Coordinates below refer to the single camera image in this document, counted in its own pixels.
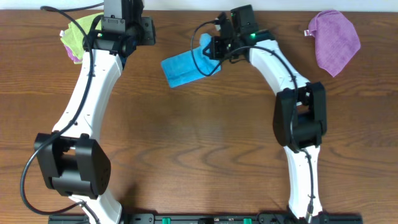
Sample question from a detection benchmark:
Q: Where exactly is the blue microfiber cloth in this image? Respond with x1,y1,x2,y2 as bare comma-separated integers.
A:
161,34,219,88

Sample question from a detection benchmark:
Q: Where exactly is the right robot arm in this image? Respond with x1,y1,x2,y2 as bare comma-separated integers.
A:
203,5,327,223

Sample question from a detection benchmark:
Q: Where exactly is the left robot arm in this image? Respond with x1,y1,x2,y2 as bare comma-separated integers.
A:
34,15,155,223

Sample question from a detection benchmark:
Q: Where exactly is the folded green cloth top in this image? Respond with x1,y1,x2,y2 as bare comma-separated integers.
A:
60,12,103,60

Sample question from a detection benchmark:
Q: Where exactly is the folded purple cloth in stack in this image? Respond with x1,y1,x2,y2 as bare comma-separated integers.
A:
64,45,82,64

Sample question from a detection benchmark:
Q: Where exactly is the purple microfiber cloth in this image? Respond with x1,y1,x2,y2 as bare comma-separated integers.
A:
305,10,361,77

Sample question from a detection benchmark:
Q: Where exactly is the right black cable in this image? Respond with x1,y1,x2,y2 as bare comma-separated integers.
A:
190,19,315,218

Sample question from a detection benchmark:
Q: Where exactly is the black cable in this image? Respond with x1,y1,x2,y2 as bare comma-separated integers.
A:
19,2,105,223
190,19,315,218

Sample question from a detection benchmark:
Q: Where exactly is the left black cable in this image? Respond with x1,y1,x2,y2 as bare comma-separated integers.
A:
19,2,105,223

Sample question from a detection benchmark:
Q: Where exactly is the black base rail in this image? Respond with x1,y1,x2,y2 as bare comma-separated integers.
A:
47,212,364,224

